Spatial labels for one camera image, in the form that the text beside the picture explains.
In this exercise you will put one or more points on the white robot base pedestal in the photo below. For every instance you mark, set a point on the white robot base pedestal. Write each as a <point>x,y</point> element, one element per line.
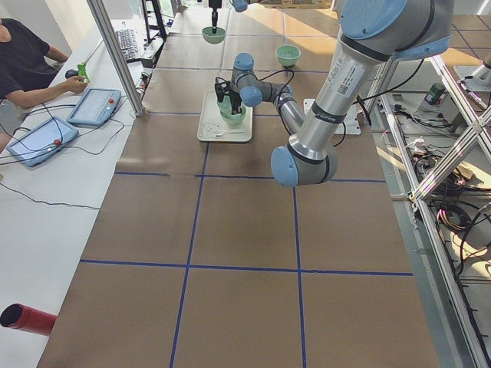
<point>349,125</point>

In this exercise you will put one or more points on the green bowl with ice cubes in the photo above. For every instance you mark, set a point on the green bowl with ice cubes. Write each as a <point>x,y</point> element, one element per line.
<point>287,55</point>

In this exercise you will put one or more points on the near blue teach pendant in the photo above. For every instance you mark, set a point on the near blue teach pendant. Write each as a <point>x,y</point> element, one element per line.
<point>42,142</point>

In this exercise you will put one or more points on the green bowl on tray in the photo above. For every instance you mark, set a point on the green bowl on tray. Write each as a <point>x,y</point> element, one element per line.
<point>233,120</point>

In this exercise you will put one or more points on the far blue teach pendant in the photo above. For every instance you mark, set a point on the far blue teach pendant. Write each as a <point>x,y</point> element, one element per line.
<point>95,107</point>

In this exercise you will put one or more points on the red cylinder tube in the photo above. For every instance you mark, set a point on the red cylinder tube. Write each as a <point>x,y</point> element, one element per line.
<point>28,319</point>

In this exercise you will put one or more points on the black keyboard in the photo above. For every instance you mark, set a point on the black keyboard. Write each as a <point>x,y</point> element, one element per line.
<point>128,44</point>

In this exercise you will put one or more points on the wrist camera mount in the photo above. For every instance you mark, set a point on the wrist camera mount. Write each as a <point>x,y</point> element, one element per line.
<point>222,82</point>

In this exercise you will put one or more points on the green device on shelf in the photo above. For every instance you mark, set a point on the green device on shelf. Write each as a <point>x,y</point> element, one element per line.
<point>435,93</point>

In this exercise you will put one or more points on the person in black shirt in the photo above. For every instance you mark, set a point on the person in black shirt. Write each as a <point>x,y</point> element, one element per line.
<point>25,74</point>

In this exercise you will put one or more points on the cream bear serving tray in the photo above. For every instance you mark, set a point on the cream bear serving tray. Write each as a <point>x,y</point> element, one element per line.
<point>211,121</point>

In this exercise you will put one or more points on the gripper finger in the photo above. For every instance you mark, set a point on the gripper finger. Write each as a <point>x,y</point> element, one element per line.
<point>235,107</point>
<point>214,20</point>
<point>220,93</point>

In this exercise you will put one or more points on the white plastic spoon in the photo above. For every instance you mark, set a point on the white plastic spoon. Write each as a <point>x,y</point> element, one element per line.
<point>227,132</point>

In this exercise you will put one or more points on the aluminium frame post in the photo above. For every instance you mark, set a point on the aluminium frame post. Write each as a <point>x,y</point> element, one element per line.
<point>105,27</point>

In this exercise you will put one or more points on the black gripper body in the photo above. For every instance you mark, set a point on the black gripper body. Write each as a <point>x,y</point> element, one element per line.
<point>214,4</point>
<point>234,94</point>

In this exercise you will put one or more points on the blue teach pendant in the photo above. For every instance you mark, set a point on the blue teach pendant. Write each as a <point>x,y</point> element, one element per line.
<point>95,107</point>
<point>42,142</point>

